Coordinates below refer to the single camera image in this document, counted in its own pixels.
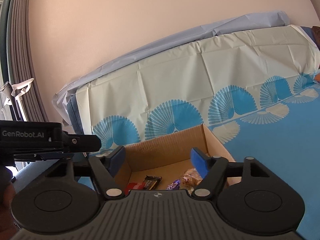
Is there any puffed rice bar packet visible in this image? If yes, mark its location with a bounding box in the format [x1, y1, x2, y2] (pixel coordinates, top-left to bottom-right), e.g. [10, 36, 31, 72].
[180, 168, 202, 194]

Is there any dark red square snack packet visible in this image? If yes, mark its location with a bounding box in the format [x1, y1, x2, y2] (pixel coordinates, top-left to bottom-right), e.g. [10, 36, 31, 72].
[124, 182, 145, 196]

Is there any small purple candy packet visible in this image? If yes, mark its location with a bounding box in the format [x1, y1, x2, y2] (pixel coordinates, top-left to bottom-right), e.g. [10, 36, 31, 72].
[167, 179, 181, 191]

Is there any dark chocolate snack packet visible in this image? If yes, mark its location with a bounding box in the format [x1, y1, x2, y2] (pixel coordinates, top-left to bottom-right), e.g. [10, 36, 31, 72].
[140, 176, 162, 191]

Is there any person left hand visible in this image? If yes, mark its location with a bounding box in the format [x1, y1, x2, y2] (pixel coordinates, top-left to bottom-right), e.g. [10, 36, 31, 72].
[1, 167, 18, 239]

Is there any brown cardboard box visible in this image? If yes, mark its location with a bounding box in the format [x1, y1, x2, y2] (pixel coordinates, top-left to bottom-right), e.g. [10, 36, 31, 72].
[114, 125, 235, 190]

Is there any white drying rack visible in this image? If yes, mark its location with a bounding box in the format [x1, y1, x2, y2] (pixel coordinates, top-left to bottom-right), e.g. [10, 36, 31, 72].
[1, 78, 34, 121]

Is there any grey curtain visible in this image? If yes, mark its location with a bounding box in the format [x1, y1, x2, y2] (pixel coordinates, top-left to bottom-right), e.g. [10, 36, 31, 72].
[1, 0, 48, 122]

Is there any blue fan-pattern sofa cover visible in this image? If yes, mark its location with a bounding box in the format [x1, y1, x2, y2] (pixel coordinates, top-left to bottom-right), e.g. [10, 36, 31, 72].
[68, 25, 319, 239]

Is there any orange cushion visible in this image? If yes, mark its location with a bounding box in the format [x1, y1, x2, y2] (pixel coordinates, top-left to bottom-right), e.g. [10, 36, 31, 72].
[314, 73, 320, 83]

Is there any grey sheet on backrest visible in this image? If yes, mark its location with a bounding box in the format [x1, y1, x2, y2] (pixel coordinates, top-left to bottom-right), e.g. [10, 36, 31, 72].
[52, 10, 290, 125]

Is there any brown clothing pile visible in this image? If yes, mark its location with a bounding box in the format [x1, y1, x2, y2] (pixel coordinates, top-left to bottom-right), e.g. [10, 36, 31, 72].
[311, 26, 320, 49]

